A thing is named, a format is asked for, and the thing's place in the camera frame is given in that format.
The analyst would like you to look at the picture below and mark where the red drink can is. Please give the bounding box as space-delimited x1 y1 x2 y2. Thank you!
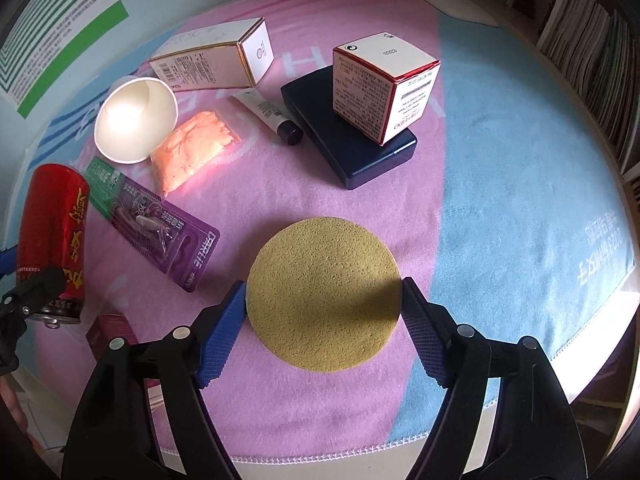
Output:
16 164 90 330

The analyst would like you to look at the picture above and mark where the maroon small box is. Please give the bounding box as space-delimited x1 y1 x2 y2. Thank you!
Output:
86 312 138 361

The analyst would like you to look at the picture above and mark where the round yellow sponge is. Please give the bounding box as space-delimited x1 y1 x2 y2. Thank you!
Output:
246 217 401 373

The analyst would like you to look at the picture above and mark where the long white pink box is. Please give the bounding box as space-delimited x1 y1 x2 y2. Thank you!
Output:
149 18 274 92

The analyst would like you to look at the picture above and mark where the purple blister pack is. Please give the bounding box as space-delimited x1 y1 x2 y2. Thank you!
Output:
85 156 220 292

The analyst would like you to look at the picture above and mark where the pink and blue towel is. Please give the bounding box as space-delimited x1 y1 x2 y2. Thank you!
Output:
20 0 638 464

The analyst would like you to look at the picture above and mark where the white paper cup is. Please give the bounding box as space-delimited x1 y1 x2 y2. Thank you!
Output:
93 76 179 165

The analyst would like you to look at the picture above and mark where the dark blue flat case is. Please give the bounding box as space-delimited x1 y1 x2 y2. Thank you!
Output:
281 65 418 190

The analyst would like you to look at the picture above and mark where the orange powder bag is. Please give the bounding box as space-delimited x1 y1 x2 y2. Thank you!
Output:
151 110 240 197

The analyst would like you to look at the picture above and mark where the white cosmetic tube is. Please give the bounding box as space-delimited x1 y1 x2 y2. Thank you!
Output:
233 89 304 145

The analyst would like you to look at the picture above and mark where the white red cube box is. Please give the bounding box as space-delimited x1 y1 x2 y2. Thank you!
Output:
332 32 440 146

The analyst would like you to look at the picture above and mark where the green pattern poster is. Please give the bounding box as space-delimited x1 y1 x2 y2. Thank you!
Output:
1 0 128 117

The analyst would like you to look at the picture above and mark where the bookshelf with books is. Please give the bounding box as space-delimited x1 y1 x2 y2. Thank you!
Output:
476 0 639 174

